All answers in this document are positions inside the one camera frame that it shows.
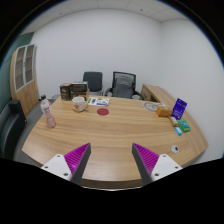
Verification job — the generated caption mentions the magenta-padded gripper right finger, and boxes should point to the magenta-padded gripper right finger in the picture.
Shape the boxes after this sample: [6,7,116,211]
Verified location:
[131,142,184,186]

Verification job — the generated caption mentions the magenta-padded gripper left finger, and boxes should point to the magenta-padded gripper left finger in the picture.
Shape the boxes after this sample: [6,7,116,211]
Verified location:
[40,142,92,185]

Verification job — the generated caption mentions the clear drink bottle black cap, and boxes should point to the clear drink bottle black cap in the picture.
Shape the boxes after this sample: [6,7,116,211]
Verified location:
[40,94,57,129]

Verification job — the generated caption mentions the green small box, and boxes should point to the green small box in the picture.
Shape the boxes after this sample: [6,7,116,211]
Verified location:
[177,119,192,134]

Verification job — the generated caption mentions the tan small box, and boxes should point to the tan small box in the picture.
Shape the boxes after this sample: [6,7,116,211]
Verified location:
[168,115,179,128]

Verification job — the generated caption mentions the orange cardboard box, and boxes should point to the orange cardboard box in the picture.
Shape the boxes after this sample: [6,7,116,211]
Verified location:
[155,105,174,118]

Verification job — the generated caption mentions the purple standing box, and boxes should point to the purple standing box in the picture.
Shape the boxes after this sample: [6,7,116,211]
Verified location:
[171,97,188,120]

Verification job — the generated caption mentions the black leather armchair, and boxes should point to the black leather armchair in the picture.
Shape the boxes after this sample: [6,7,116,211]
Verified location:
[0,99,27,160]

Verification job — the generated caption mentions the white mug with orange print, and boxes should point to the white mug with orange print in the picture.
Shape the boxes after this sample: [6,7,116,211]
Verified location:
[71,96,89,113]

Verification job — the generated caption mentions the flat round red coaster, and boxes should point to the flat round red coaster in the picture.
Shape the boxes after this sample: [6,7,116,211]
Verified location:
[96,107,110,117]

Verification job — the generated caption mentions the flat brown printed box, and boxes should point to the flat brown printed box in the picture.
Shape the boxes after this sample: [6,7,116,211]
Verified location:
[69,89,90,101]

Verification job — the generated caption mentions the tall dark brown box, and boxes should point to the tall dark brown box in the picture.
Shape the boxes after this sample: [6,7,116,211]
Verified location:
[59,82,72,102]

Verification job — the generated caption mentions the wooden side desk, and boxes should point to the wooden side desk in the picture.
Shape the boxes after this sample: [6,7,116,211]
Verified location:
[141,83,177,108]

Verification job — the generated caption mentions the white green printed leaflet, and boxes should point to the white green printed leaflet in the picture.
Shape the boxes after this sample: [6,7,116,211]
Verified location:
[87,96,111,107]

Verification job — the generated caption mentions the wooden cabinet with glass doors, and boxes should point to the wooden cabinet with glass doors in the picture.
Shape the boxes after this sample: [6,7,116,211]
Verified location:
[9,43,40,116]

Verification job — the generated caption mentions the flat dark printed box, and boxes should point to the flat dark printed box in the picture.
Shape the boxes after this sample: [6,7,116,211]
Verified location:
[70,81,89,93]

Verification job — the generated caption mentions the grey backpack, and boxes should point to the grey backpack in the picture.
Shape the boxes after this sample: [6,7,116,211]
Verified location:
[113,75,135,99]

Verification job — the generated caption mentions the black mesh office chair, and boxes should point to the black mesh office chair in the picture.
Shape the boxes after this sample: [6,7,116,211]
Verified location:
[103,71,145,101]

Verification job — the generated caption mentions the dark padded office chair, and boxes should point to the dark padded office chair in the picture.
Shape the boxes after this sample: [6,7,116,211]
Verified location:
[82,71,104,96]

